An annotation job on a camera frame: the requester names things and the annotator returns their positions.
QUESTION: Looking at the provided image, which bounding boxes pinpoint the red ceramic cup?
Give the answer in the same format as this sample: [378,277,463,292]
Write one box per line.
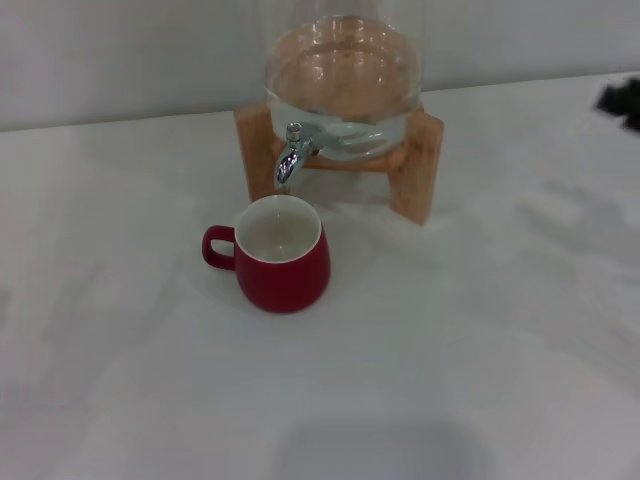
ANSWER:
[201,194,332,315]

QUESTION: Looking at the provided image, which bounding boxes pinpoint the chrome faucet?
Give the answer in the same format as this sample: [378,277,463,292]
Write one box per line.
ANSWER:
[273,121,315,192]

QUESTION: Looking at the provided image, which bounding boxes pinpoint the wooden dispenser stand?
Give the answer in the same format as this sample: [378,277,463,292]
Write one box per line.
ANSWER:
[233,102,445,227]

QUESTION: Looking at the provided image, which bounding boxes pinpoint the glass water dispenser jar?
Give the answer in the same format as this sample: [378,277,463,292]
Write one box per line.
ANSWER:
[263,0,426,162]

